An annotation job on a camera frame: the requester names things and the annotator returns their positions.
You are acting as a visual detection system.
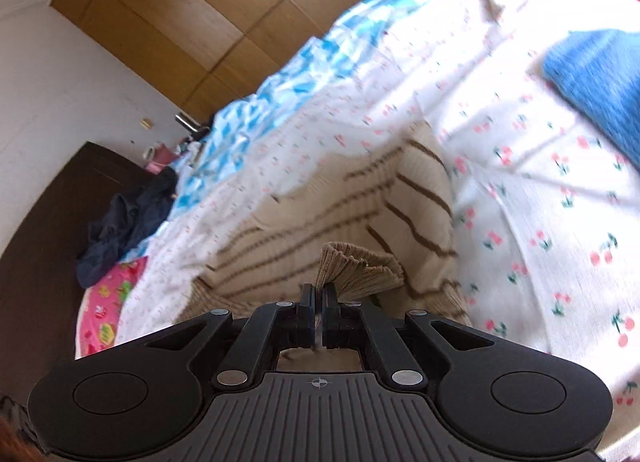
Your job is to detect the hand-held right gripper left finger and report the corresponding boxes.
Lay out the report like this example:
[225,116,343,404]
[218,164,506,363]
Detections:
[144,284,317,390]

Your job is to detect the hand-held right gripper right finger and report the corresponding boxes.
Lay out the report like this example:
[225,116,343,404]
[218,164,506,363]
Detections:
[323,283,495,388]

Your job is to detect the beige striped knit sweater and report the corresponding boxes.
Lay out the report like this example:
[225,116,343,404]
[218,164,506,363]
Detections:
[177,122,473,339]

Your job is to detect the pink cartoon print sheet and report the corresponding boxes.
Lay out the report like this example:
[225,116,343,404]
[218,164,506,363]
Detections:
[75,0,640,361]

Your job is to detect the dark navy clothing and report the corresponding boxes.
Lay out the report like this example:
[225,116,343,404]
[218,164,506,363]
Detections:
[76,169,179,287]

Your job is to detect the pink container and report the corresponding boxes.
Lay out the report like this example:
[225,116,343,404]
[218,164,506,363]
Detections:
[145,142,177,174]

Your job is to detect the white cherry print blanket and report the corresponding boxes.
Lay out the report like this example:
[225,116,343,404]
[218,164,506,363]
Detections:
[75,0,640,462]

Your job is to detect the blue white patterned quilt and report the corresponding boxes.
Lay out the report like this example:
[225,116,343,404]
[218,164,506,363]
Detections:
[167,0,551,221]

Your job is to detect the dark wooden headboard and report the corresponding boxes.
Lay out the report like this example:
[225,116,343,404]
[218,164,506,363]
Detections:
[0,141,151,395]

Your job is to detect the wooden wardrobe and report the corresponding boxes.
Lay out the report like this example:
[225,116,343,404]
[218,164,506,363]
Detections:
[50,0,369,125]

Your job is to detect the blue knit sweater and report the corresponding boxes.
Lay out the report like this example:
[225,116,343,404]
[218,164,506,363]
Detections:
[542,29,640,173]

